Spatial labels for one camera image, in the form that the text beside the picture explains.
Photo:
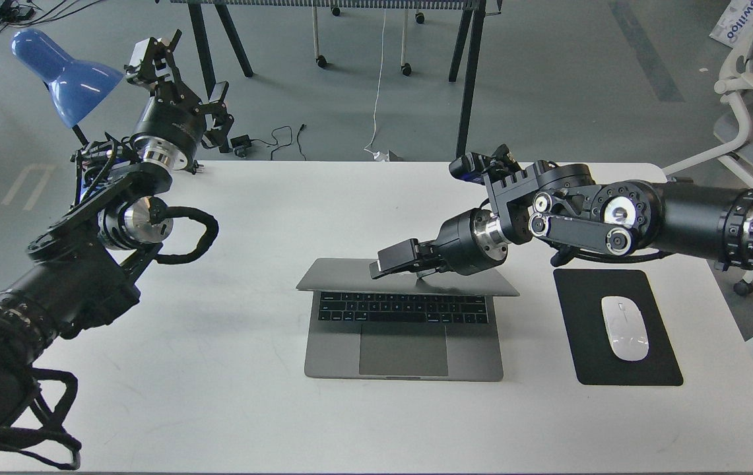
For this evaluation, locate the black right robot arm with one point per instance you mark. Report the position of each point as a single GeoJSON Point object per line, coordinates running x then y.
{"type": "Point", "coordinates": [622, 222]}

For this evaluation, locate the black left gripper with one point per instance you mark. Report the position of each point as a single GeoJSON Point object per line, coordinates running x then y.
{"type": "Point", "coordinates": [166, 134]}

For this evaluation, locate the white computer mouse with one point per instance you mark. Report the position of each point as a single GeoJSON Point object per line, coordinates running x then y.
{"type": "Point", "coordinates": [625, 328]}

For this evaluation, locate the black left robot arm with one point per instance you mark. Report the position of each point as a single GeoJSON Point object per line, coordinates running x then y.
{"type": "Point", "coordinates": [86, 265]}

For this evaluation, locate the black mouse pad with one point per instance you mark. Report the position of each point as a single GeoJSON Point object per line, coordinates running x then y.
{"type": "Point", "coordinates": [580, 292]}

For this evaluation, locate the blue desk lamp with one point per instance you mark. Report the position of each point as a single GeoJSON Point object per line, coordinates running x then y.
{"type": "Point", "coordinates": [76, 86]}

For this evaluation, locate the grey laptop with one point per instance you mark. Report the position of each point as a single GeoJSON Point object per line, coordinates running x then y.
{"type": "Point", "coordinates": [441, 327]}

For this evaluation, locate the white printed box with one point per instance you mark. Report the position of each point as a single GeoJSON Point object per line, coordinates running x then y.
{"type": "Point", "coordinates": [735, 23]}

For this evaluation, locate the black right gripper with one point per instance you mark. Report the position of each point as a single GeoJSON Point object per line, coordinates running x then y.
{"type": "Point", "coordinates": [469, 243]}

